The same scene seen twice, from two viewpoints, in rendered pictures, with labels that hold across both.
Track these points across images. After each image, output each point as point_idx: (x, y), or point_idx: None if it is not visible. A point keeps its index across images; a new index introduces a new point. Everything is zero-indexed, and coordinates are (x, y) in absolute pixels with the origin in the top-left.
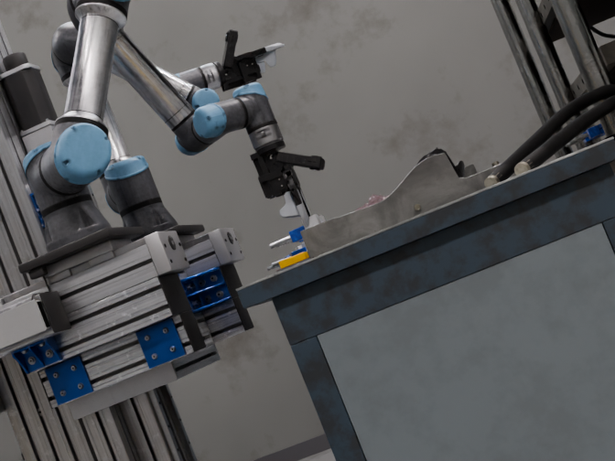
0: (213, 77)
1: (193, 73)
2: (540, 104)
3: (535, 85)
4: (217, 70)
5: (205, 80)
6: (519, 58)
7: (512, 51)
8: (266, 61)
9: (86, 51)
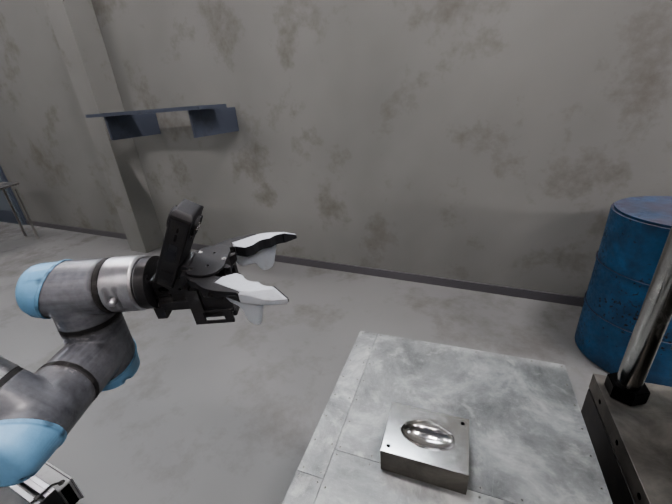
0: (122, 304)
1: (74, 287)
2: (652, 324)
3: (666, 304)
4: (131, 294)
5: (101, 308)
6: (671, 265)
7: (666, 248)
8: (243, 310)
9: None
